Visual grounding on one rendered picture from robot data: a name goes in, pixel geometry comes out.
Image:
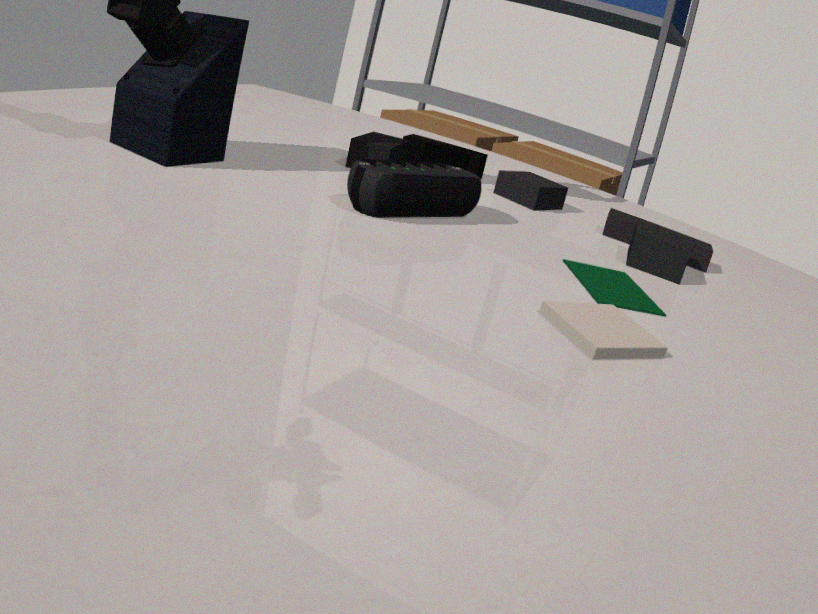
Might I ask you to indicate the beige flat rectangular slab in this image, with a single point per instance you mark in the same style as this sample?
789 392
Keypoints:
602 331

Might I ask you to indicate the flat green panel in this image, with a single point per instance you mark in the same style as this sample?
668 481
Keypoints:
608 286

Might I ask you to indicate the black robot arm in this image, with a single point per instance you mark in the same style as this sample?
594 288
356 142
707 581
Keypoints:
160 27

